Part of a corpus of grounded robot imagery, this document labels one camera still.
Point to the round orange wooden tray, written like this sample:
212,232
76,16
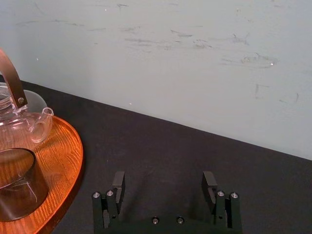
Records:
60,158

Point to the frosted white glass cup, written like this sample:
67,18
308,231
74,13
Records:
35,101

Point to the black table cloth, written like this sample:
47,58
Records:
170,158

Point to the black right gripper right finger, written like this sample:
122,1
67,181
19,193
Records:
223,206

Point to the clear glass teapot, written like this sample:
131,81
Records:
17,117

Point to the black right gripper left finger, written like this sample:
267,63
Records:
110,203

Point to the smoky dark glass cup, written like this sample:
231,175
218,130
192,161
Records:
20,185

